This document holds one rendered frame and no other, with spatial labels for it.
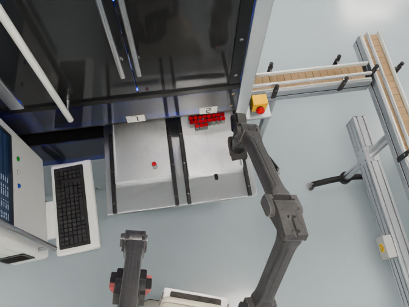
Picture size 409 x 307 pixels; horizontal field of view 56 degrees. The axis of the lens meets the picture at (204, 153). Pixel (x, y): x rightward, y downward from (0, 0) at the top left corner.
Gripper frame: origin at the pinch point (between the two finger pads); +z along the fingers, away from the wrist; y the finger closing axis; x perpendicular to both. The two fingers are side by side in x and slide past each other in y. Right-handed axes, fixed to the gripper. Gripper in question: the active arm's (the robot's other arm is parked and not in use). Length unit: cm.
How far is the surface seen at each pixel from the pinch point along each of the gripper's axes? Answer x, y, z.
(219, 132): 3.0, 21.1, 21.2
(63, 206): 81, -6, 25
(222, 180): 5.2, -4.0, 20.9
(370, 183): -83, -5, 59
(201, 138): 12.4, 18.9, 21.1
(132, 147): 46, 19, 21
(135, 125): 44, 30, 21
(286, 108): -62, 75, 111
